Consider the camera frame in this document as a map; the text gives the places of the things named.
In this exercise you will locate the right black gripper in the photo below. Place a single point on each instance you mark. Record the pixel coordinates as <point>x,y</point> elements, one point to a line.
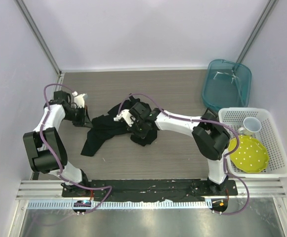
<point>143,134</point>

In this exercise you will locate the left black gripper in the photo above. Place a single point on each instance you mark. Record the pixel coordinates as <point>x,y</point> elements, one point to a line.
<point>85,119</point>

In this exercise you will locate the black t-shirt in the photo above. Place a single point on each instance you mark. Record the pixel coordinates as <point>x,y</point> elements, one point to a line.
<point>105,128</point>

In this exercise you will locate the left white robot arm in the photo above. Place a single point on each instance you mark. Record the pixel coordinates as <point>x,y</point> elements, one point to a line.
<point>46,152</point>

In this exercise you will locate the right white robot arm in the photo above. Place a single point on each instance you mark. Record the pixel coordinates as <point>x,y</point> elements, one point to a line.
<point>210,136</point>

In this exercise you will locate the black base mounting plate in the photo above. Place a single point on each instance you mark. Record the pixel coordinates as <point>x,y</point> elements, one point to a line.
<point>137,190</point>

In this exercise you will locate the teal transparent plastic bin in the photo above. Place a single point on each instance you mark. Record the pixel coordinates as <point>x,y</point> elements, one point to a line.
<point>227,84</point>

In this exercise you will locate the light blue mug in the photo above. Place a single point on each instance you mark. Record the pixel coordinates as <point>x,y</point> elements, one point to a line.
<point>250,126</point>

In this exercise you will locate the yellow dotted plate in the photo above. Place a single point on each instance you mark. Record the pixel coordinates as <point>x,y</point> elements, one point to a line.
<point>251,156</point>

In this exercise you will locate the white perforated plastic basket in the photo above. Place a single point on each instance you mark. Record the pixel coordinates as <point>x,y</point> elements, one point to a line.
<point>268,136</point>

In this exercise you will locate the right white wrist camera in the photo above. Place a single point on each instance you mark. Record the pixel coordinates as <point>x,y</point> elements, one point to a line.
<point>126,116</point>

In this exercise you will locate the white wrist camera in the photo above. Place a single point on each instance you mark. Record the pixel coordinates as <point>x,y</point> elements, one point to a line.
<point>79,99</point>
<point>126,116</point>

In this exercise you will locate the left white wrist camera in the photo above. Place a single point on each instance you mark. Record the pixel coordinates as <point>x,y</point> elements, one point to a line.
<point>79,99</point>

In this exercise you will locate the white slotted cable duct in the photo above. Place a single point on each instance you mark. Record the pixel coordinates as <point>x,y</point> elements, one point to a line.
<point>79,205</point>

